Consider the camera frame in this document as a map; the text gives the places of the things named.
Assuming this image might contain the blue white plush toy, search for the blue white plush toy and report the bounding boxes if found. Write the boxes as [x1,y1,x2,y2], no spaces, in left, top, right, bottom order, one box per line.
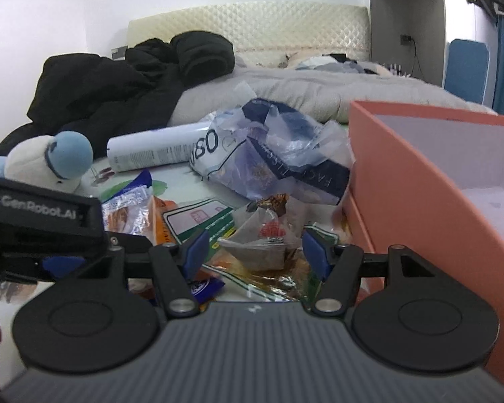
[0,131,94,190]

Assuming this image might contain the beige pillow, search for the beige pillow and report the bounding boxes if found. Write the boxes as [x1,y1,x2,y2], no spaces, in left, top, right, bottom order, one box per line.
[277,52,394,78]

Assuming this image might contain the dark gold snack packet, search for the dark gold snack packet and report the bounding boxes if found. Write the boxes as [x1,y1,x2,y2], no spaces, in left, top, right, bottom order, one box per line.
[246,193,289,216]

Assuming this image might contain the grey duvet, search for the grey duvet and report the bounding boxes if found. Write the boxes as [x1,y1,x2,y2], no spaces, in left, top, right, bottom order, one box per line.
[170,66,498,126]

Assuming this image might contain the black jacket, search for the black jacket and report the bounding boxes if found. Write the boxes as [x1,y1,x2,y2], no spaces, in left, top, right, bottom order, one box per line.
[0,31,236,157]

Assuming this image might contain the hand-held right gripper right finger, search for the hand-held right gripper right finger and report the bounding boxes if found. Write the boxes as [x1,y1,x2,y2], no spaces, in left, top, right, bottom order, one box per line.
[301,227,438,315]

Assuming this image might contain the clear bread packet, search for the clear bread packet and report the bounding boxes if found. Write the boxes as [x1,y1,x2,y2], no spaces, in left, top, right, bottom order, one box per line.
[101,170,154,236]

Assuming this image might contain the blue chair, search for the blue chair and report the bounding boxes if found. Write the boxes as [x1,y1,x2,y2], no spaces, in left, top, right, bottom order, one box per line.
[442,39,491,104]

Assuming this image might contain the cream quilted headboard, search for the cream quilted headboard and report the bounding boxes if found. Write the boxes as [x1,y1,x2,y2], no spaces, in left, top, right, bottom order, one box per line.
[127,3,370,69]

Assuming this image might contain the grey blue clothes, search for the grey blue clothes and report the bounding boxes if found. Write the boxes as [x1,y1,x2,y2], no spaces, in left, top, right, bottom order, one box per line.
[296,58,362,72]

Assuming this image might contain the blue snack packet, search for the blue snack packet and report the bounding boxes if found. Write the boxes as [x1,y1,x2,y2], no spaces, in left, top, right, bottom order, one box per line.
[188,274,226,306]

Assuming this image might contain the pile of snack packets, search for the pile of snack packets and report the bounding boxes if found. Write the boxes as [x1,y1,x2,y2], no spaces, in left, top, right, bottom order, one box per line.
[0,155,349,305]

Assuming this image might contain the clear plastic tissue bag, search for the clear plastic tissue bag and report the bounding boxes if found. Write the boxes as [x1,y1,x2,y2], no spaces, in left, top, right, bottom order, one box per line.
[188,82,354,207]

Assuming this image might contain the brown glossy snack packet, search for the brown glossy snack packet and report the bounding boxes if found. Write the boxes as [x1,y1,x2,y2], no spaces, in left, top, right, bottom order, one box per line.
[208,256,317,304]

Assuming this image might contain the orange snack packet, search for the orange snack packet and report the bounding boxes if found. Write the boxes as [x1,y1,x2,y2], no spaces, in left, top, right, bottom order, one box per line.
[149,195,182,246]

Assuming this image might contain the pink cardboard box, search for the pink cardboard box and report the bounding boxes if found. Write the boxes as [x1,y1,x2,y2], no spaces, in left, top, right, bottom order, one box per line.
[348,100,504,403]

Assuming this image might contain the white cylinder tube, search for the white cylinder tube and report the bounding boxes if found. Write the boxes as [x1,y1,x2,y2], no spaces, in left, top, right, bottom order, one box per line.
[107,121,214,174]

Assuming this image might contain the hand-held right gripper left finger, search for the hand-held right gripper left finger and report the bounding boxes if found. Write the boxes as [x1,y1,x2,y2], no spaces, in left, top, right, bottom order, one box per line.
[78,230,211,319]

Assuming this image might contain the clear red label snack packet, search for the clear red label snack packet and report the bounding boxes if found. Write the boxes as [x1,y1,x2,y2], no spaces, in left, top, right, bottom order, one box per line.
[217,206,304,273]

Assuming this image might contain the green snack packet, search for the green snack packet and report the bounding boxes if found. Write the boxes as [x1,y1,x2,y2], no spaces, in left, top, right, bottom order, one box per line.
[162,198,239,261]

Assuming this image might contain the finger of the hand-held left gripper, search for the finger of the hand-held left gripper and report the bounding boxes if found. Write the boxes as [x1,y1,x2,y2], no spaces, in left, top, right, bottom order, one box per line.
[104,232,153,258]
[40,256,89,282]

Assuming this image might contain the black cable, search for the black cable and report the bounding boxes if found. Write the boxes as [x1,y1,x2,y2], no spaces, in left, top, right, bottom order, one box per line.
[409,39,426,80]

